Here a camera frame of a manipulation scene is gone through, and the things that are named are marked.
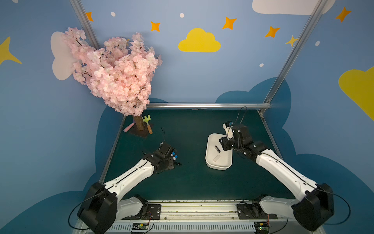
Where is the black swivel usb drive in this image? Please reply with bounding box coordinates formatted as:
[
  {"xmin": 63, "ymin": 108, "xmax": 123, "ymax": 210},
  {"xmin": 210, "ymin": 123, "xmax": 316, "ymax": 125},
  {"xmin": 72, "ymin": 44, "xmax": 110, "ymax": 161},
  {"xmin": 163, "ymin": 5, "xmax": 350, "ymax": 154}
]
[{"xmin": 214, "ymin": 145, "xmax": 221, "ymax": 153}]

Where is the white oval storage box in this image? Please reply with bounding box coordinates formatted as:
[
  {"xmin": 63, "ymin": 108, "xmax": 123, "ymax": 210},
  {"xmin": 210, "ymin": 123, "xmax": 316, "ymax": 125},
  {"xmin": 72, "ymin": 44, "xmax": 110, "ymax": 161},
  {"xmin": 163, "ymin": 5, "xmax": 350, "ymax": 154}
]
[{"xmin": 205, "ymin": 133, "xmax": 232, "ymax": 171}]

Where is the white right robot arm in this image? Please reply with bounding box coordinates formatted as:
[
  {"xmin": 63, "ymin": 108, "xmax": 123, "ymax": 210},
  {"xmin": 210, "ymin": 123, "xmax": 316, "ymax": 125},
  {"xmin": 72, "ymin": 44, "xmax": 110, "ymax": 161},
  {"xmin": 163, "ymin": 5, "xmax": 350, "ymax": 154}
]
[{"xmin": 219, "ymin": 121, "xmax": 335, "ymax": 232}]

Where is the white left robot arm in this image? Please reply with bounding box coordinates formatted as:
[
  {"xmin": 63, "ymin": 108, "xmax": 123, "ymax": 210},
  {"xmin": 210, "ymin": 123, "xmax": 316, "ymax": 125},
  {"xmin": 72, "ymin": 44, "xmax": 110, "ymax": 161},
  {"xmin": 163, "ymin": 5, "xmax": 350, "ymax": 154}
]
[{"xmin": 78, "ymin": 142, "xmax": 176, "ymax": 234}]

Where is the green toy rake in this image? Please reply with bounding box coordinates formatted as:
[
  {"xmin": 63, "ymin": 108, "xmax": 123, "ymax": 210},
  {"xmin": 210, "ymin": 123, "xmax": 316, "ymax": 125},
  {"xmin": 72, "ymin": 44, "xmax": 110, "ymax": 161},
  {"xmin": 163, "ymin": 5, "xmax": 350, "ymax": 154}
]
[{"xmin": 143, "ymin": 115, "xmax": 153, "ymax": 134}]

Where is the pink toy stick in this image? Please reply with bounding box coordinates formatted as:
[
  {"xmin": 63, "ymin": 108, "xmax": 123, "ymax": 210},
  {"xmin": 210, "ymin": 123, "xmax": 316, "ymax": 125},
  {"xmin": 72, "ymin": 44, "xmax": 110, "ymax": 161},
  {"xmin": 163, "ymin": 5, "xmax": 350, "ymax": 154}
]
[{"xmin": 123, "ymin": 122, "xmax": 135, "ymax": 133}]

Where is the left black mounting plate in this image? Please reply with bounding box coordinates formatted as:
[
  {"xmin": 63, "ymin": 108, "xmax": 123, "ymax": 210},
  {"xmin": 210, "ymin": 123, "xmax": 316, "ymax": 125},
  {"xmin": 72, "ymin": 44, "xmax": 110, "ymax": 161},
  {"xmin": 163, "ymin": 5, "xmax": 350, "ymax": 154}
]
[{"xmin": 122, "ymin": 204, "xmax": 162, "ymax": 220}]

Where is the black mounting plate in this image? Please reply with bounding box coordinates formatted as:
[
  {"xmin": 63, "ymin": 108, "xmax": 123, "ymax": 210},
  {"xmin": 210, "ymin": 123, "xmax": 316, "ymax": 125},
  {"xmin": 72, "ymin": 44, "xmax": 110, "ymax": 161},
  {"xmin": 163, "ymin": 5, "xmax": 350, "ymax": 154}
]
[
  {"xmin": 236, "ymin": 201, "xmax": 278, "ymax": 220},
  {"xmin": 122, "ymin": 204, "xmax": 162, "ymax": 220}
]

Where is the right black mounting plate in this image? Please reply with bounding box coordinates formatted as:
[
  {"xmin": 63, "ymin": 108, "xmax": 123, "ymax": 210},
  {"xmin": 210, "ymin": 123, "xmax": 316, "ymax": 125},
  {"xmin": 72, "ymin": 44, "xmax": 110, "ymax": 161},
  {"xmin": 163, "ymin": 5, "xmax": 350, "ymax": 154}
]
[{"xmin": 236, "ymin": 201, "xmax": 278, "ymax": 220}]

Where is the left green circuit board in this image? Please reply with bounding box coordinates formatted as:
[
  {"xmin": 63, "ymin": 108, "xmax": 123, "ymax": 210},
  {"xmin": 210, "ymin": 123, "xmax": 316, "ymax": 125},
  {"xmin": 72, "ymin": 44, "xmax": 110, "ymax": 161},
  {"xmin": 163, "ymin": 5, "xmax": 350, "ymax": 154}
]
[{"xmin": 131, "ymin": 223, "xmax": 150, "ymax": 232}]

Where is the green circuit board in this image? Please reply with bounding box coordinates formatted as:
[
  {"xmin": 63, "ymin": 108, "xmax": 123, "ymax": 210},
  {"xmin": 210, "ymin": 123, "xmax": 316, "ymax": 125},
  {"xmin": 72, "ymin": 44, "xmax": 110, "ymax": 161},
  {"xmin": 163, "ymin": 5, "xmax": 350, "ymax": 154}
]
[
  {"xmin": 131, "ymin": 223, "xmax": 150, "ymax": 232},
  {"xmin": 254, "ymin": 222, "xmax": 269, "ymax": 234}
]

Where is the right green circuit board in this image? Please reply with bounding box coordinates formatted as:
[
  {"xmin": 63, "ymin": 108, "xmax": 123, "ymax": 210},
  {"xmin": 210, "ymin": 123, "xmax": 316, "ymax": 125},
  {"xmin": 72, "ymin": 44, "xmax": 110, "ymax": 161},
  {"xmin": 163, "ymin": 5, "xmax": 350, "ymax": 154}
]
[{"xmin": 254, "ymin": 222, "xmax": 269, "ymax": 234}]

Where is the pink cherry blossom tree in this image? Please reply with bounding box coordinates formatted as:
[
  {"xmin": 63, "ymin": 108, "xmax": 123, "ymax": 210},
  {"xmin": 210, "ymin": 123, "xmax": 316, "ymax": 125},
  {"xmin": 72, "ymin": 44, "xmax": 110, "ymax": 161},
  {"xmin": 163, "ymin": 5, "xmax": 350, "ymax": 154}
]
[{"xmin": 62, "ymin": 28, "xmax": 163, "ymax": 131}]

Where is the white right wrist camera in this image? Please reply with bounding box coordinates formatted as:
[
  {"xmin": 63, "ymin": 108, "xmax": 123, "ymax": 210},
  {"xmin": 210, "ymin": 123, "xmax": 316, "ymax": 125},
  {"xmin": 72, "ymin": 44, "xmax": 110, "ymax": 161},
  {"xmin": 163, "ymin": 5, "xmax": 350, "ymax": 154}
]
[{"xmin": 223, "ymin": 121, "xmax": 234, "ymax": 139}]

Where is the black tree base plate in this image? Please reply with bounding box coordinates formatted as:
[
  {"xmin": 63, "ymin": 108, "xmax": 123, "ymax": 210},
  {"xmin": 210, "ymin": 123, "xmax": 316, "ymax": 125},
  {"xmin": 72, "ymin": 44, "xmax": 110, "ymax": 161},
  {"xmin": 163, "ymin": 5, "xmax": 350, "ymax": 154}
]
[{"xmin": 128, "ymin": 122, "xmax": 150, "ymax": 138}]

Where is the aluminium corner frame post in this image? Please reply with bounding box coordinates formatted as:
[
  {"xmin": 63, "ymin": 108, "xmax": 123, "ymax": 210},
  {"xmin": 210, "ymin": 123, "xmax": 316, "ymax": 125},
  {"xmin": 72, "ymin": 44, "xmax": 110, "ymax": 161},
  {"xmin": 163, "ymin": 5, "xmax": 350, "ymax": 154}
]
[{"xmin": 259, "ymin": 0, "xmax": 329, "ymax": 117}]

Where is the aluminium back frame rail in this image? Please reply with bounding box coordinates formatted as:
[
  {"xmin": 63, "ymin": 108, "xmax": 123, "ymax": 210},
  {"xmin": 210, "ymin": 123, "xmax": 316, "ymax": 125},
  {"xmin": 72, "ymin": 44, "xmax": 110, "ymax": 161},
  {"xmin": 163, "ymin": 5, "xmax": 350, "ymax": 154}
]
[{"xmin": 147, "ymin": 103, "xmax": 271, "ymax": 109}]

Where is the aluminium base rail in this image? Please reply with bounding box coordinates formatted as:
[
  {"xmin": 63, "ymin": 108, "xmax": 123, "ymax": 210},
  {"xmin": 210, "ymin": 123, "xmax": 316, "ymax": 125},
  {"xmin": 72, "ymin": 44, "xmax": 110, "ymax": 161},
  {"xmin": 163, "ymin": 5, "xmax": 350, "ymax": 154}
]
[{"xmin": 71, "ymin": 200, "xmax": 326, "ymax": 234}]

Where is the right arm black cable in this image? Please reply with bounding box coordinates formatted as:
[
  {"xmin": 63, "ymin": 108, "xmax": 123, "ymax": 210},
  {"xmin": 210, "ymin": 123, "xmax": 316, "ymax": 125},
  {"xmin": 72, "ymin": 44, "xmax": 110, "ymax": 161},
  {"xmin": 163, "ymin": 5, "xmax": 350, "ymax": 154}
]
[{"xmin": 315, "ymin": 184, "xmax": 352, "ymax": 226}]

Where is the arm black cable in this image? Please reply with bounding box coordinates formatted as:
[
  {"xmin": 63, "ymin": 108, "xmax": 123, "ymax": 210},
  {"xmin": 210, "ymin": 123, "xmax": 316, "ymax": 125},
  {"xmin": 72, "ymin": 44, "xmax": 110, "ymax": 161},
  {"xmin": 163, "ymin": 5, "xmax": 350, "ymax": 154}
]
[
  {"xmin": 68, "ymin": 190, "xmax": 103, "ymax": 231},
  {"xmin": 315, "ymin": 184, "xmax": 352, "ymax": 226}
]

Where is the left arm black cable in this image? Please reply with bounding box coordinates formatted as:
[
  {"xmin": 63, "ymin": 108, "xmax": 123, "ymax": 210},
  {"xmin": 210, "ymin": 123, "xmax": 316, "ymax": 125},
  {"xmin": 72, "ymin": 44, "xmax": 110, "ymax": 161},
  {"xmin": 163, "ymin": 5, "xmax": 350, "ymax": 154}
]
[{"xmin": 68, "ymin": 190, "xmax": 103, "ymax": 231}]

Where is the aluminium left frame post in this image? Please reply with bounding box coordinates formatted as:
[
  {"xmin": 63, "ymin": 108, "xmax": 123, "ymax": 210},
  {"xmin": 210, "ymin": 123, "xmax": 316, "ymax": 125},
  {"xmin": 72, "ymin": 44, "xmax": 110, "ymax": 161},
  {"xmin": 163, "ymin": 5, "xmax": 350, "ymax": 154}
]
[{"xmin": 69, "ymin": 0, "xmax": 100, "ymax": 49}]

